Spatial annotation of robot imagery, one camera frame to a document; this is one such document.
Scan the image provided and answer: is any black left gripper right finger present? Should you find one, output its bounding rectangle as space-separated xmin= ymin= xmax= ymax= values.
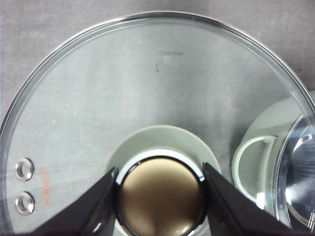
xmin=203 ymin=162 xmax=310 ymax=236

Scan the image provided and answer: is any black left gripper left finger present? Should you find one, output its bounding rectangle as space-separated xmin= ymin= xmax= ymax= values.
xmin=32 ymin=167 xmax=119 ymax=236

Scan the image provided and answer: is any glass steamer lid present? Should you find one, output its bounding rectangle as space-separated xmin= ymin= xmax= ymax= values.
xmin=1 ymin=12 xmax=315 ymax=236

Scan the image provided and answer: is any green electric steamer pot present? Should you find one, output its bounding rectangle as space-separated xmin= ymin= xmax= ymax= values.
xmin=232 ymin=90 xmax=315 ymax=232

